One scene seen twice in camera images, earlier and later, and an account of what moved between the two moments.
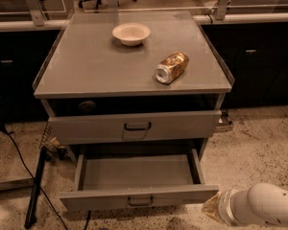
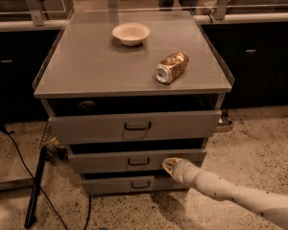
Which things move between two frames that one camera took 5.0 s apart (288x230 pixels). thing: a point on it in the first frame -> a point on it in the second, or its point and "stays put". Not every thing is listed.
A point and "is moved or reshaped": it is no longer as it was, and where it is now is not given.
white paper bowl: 131,34 stays put
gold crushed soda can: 171,67 stays put
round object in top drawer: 87,107 stays put
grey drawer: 137,178 is moved or reshaped
